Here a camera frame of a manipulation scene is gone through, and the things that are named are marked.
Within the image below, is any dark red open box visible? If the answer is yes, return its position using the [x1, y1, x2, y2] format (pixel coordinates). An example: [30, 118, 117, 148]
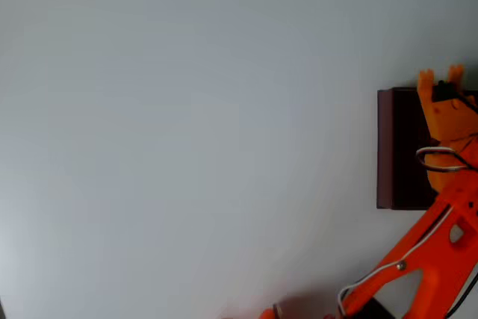
[376, 87, 478, 211]

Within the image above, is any black cable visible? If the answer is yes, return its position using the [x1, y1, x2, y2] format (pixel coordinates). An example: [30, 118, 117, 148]
[445, 269, 478, 319]

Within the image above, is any white cable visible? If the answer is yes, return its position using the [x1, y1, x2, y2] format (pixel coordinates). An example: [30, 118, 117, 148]
[337, 146, 471, 315]

